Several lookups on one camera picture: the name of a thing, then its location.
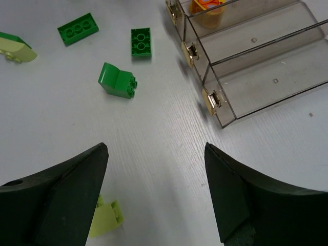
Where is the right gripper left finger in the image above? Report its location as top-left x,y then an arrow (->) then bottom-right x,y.
1,143 -> 109,245

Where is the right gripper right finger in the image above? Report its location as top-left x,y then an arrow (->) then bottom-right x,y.
204,143 -> 327,245

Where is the green sloped lego brick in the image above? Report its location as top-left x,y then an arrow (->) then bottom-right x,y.
98,63 -> 137,99

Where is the orange round lego piece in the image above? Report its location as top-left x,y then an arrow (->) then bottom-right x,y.
189,0 -> 225,29

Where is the light green sloped lego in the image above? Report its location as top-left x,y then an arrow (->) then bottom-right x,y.
88,194 -> 124,238

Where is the right clear container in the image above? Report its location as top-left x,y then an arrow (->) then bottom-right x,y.
201,20 -> 327,128

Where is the clear container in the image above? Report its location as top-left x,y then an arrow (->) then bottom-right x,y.
180,1 -> 321,80
166,0 -> 299,36
201,20 -> 327,128

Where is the light green lego on plate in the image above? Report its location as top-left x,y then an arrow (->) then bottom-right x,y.
1,37 -> 37,64

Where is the middle clear container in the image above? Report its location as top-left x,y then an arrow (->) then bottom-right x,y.
180,1 -> 321,80

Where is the green flat lego plate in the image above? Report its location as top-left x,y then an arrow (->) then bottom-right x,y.
0,32 -> 31,48

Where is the green long lego brick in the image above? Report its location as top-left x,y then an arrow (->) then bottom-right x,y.
57,13 -> 99,47

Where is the green 2x3 lego brick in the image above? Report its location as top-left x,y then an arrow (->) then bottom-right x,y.
131,28 -> 152,57

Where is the left clear container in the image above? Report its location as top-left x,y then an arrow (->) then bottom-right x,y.
166,0 -> 299,36

